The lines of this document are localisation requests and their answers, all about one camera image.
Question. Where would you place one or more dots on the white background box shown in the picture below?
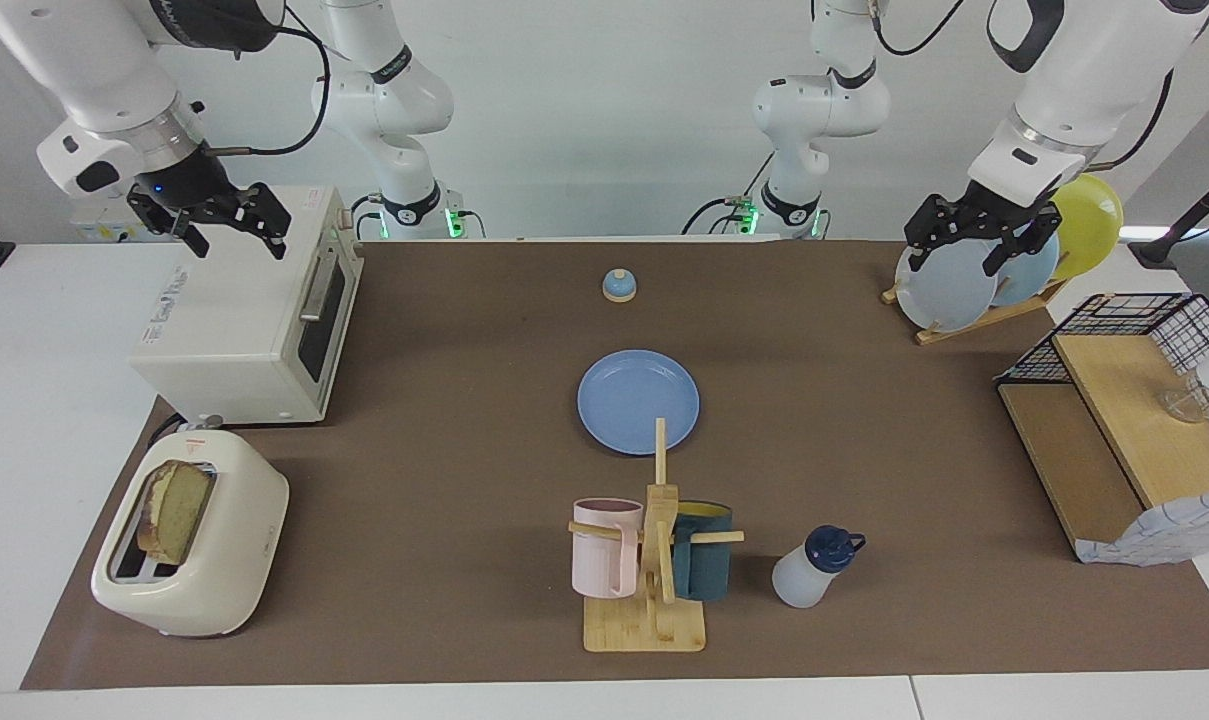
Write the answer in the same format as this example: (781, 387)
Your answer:
(104, 228)

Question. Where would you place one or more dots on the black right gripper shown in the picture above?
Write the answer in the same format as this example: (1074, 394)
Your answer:
(194, 195)

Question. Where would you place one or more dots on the wooden mug tree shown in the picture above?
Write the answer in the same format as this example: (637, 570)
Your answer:
(644, 630)

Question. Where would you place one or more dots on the pink mug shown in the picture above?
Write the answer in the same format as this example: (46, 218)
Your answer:
(604, 560)

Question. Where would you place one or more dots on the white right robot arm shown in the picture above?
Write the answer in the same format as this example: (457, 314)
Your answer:
(84, 60)

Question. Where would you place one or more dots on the small blue call bell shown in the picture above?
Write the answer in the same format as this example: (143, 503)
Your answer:
(619, 287)

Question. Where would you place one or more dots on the blue dinner plate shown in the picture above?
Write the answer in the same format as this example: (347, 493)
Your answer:
(634, 395)

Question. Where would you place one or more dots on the blue white patterned cloth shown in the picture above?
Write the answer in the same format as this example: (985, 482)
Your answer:
(1164, 530)

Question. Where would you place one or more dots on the cream pop-up toaster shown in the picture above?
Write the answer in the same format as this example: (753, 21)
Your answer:
(234, 540)

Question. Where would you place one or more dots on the black stand pole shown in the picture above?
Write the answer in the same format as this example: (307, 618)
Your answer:
(1159, 250)

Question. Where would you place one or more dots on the brown table mat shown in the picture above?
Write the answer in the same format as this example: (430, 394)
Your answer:
(444, 520)

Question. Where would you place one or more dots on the wooden plate rack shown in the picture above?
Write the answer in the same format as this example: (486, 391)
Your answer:
(974, 322)

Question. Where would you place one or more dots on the toast bread slice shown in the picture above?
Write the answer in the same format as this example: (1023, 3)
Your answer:
(176, 510)

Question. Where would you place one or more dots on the yellow plate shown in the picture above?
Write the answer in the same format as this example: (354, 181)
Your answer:
(1094, 215)

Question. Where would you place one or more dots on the white toaster oven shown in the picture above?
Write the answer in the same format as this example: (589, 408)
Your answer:
(234, 320)

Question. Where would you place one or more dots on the clear glass cup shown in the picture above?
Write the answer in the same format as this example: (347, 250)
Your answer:
(1184, 405)

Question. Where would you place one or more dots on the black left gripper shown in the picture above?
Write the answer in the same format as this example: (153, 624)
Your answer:
(989, 218)

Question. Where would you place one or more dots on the light blue plate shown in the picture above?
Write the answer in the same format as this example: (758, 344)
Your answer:
(1029, 278)

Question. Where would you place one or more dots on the white seasoning bottle blue cap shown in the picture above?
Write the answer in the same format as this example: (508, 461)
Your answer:
(802, 580)

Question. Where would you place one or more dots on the teal mug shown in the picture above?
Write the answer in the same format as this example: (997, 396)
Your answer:
(709, 570)

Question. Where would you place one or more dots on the grey-blue plate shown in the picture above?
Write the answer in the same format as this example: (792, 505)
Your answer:
(949, 295)

